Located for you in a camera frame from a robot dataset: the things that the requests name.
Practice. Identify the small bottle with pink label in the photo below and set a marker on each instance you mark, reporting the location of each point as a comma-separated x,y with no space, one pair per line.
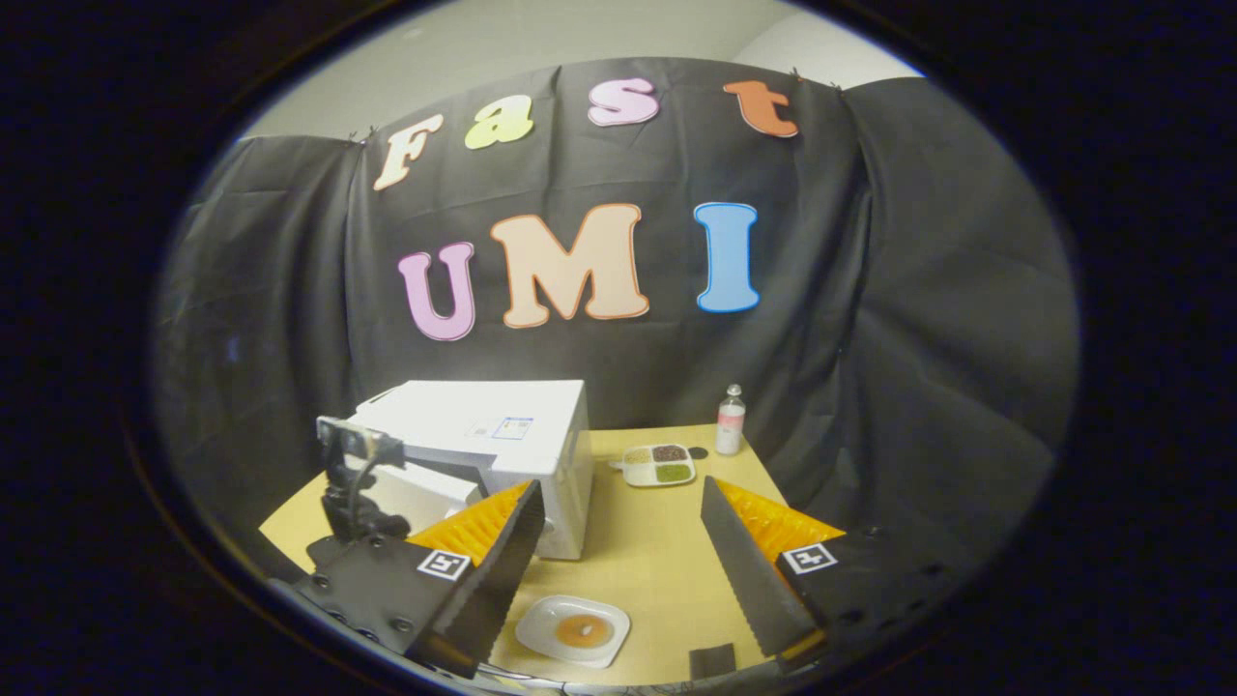
730,425

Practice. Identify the white square plate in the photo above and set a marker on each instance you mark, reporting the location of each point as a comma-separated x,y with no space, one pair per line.
541,628

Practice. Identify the white divided dish with grains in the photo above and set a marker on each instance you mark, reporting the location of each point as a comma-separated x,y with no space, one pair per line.
659,466

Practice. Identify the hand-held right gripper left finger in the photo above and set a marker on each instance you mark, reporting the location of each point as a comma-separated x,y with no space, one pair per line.
493,580

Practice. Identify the white microwave oven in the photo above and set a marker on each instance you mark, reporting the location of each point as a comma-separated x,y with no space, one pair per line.
522,425

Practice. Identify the black table clamp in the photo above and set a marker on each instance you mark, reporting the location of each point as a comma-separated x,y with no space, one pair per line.
712,660

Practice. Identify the orange sugared doughnut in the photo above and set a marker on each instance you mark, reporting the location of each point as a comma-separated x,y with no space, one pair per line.
585,630

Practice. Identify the black backdrop cloth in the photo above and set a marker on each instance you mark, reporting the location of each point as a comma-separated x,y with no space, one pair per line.
870,290

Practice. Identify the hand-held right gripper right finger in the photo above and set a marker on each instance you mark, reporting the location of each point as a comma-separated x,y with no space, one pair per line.
749,580

